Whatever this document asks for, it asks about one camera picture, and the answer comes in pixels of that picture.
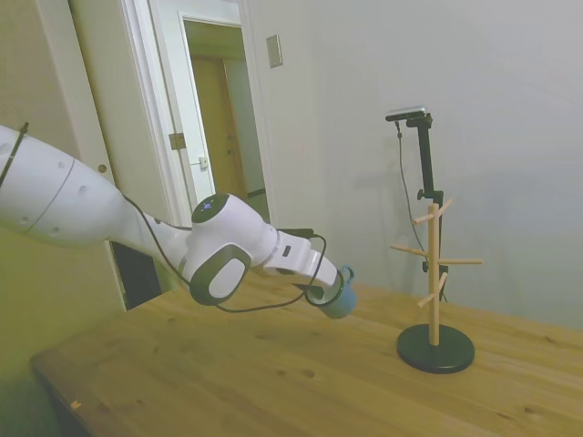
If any brown wooden hallway door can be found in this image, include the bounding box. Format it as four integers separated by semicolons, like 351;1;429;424
190;56;247;197

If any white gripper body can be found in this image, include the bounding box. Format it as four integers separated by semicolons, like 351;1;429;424
265;229;322;279

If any white door frame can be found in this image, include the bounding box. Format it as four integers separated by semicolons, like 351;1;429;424
120;0;275;286

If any black cable strap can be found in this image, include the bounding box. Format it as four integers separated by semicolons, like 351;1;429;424
0;121;30;188

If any black exterior camera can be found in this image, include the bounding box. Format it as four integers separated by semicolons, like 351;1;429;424
385;106;430;123

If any black camera stand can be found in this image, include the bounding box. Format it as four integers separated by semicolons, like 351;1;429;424
404;114;452;304

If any black box by wall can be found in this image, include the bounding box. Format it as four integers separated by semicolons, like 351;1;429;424
108;239;163;311

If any white open door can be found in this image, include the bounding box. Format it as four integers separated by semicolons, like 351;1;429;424
67;0;183;292

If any wooden mug tree black base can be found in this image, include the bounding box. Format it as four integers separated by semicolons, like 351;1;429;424
390;198;483;375

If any beige wall switch plate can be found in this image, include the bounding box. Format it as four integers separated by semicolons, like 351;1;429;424
266;34;283;69

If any blue enamel mug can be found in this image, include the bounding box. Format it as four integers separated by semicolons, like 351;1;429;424
312;265;357;320

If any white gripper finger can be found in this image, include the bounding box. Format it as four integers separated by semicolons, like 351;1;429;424
293;270;332;297
312;252;342;292

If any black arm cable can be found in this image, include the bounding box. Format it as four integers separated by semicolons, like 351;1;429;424
118;193;329;314

